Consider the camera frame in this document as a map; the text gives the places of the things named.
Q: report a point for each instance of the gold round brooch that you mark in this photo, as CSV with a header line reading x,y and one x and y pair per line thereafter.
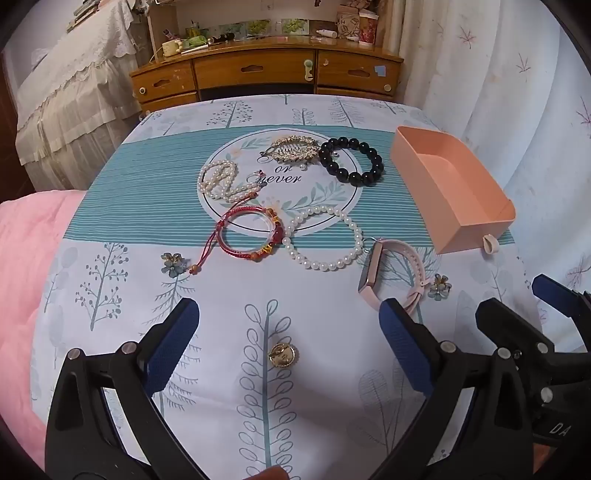
x,y
282,356

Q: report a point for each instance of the green jar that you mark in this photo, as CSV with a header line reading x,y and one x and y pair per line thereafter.
x,y
196,33

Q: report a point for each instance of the white tube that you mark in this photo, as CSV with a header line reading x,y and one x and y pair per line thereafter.
x,y
327,33

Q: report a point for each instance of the red floral paper cup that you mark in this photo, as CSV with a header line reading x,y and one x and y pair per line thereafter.
x,y
368,30

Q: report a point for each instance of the blue sticker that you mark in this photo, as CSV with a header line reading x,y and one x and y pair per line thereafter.
x,y
380,71

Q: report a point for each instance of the green postcard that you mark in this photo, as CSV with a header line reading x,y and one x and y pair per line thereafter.
x,y
263,28
298,25

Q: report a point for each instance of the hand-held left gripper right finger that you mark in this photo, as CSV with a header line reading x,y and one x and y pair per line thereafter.
x,y
406,346

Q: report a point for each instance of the teal white hook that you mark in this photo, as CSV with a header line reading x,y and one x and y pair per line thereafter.
x,y
308,69

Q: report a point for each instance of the white leaf print curtain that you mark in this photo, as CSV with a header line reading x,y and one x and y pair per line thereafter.
x,y
508,92

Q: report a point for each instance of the printed paper box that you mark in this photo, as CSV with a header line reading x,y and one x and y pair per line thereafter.
x,y
346,25

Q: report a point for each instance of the cream lace cover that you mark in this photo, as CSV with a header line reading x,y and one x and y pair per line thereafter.
x,y
69,101

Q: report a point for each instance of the pink blanket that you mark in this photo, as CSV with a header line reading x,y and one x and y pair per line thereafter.
x,y
27,258

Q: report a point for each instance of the gold hair clip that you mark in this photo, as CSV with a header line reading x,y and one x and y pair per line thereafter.
x,y
291,150

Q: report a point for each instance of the pink cardboard box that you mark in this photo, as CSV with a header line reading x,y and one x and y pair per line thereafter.
x,y
457,194

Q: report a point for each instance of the leaf printed tablecloth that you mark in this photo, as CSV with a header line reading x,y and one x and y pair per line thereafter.
x,y
231,300

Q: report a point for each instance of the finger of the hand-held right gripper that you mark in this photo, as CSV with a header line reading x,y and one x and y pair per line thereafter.
x,y
512,330
554,287

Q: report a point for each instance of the stack of books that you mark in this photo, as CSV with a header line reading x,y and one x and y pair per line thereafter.
x,y
83,11

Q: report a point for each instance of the wooden desk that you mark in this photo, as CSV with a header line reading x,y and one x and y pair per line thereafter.
x,y
258,69

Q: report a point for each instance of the cream beaded holder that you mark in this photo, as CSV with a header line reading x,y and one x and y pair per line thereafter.
x,y
171,48

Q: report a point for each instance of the pink smart watch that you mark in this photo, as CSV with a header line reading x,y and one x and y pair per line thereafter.
x,y
369,272

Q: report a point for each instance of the blue flower earring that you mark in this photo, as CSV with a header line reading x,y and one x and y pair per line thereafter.
x,y
173,264
439,287

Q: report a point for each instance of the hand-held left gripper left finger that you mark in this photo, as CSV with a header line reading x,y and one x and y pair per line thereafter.
x,y
171,341

